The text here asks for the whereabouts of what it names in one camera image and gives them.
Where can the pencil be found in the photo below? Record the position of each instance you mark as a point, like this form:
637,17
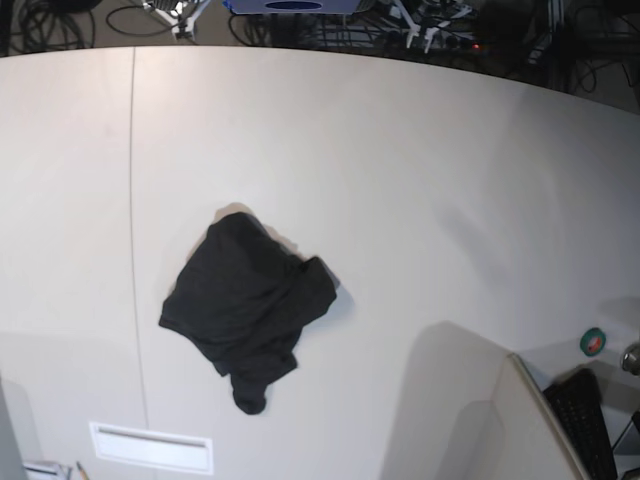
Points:
82,471

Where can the black power strip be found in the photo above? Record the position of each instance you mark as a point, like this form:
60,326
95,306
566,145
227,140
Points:
434,40

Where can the silver round knob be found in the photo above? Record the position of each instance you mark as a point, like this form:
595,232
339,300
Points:
630,359

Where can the black keyboard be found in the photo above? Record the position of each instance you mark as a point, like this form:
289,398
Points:
576,402

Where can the black t-shirt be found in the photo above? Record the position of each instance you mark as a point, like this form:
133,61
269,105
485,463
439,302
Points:
243,299

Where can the green tape roll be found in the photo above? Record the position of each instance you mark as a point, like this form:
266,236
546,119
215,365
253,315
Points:
592,342

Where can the white desk divider panel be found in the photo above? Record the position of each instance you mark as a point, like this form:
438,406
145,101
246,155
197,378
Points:
534,445

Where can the blue box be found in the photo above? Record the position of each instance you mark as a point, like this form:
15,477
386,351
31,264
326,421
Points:
250,7

